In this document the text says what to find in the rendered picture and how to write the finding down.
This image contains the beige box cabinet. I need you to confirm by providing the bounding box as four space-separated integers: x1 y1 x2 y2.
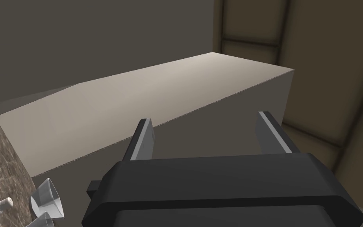
0 52 295 227

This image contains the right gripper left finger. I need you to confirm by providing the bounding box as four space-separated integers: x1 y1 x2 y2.
122 118 155 162

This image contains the clear drinking glass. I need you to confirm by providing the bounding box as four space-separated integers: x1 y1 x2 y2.
30 178 65 220
26 211 56 227

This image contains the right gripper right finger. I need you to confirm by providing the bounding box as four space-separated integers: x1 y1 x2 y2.
254 111 301 155

